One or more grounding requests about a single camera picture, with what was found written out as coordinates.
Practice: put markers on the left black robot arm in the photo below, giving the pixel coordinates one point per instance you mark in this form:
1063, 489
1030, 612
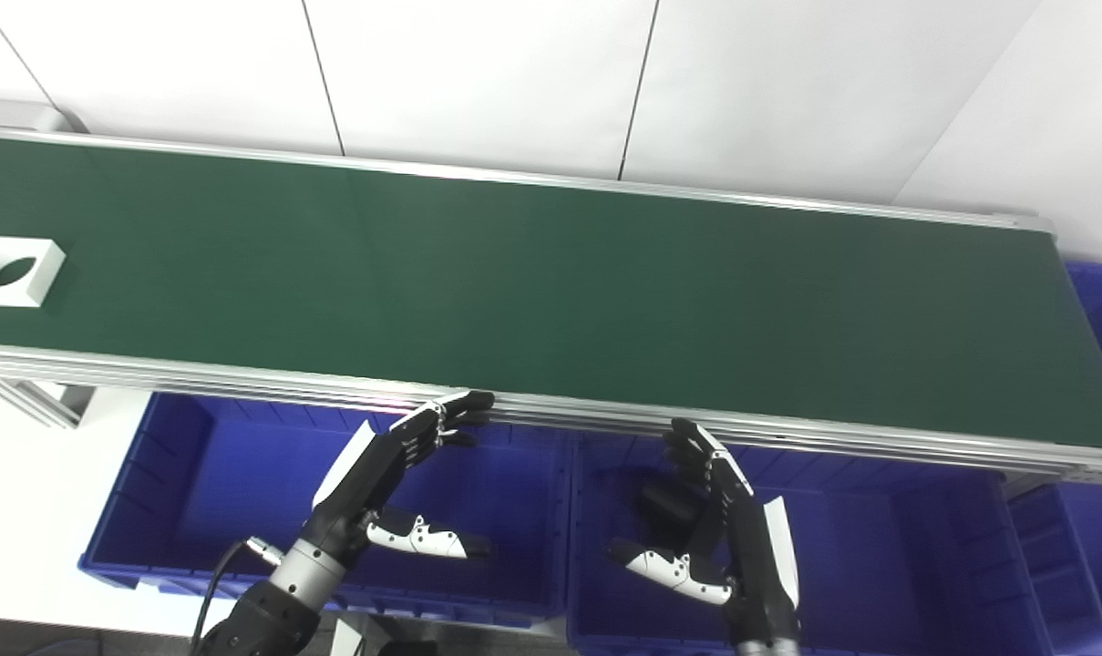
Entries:
268, 615

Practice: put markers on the green conveyor belt aluminium frame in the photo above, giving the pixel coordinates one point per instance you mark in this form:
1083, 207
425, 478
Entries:
550, 292

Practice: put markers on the aluminium conveyor support leg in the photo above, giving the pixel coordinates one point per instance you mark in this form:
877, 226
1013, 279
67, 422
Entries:
31, 401

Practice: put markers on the blue plastic bin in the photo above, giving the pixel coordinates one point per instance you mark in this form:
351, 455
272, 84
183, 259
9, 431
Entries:
879, 565
1097, 547
231, 492

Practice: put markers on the grey conveyor end housing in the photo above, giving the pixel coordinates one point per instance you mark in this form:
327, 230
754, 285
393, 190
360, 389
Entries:
22, 114

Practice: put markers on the white square part round hole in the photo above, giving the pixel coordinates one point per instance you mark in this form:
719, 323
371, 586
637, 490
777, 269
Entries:
42, 273

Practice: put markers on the black part in bin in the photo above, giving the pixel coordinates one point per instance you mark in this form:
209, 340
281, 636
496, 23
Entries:
669, 510

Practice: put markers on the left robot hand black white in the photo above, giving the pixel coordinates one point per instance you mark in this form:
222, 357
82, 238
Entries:
368, 474

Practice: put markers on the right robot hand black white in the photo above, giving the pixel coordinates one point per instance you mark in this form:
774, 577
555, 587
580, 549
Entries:
751, 556

